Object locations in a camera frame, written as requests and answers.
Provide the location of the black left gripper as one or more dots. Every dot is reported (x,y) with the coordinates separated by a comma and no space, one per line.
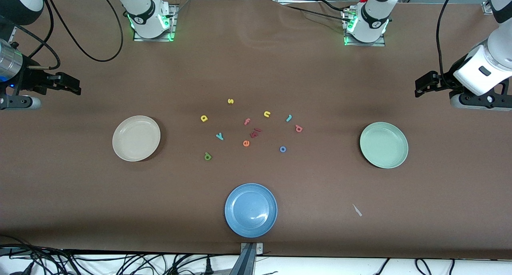
(451,78)

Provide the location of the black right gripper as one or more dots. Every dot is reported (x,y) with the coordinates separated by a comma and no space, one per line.
(32,80)

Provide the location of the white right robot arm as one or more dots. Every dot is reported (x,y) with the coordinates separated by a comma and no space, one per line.
(146,15)

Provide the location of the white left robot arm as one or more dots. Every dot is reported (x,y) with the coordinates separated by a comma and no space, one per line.
(374,19)

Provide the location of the green plate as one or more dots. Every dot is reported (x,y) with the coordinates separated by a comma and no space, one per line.
(384,145)

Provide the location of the beige brown plate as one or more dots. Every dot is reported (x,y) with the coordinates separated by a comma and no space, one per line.
(136,138)

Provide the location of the brown table cover sheet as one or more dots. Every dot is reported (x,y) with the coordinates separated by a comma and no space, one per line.
(280,67)

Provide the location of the blue plate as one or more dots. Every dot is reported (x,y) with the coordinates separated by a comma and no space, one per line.
(250,210)

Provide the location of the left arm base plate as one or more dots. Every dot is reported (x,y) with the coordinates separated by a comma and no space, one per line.
(348,43)

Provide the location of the aluminium corner bracket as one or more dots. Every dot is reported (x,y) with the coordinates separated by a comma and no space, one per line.
(488,8)

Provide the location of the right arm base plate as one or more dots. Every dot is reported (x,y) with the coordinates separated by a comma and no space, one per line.
(174,27)

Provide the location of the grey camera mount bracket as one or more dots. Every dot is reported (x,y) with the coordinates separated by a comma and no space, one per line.
(247,263)

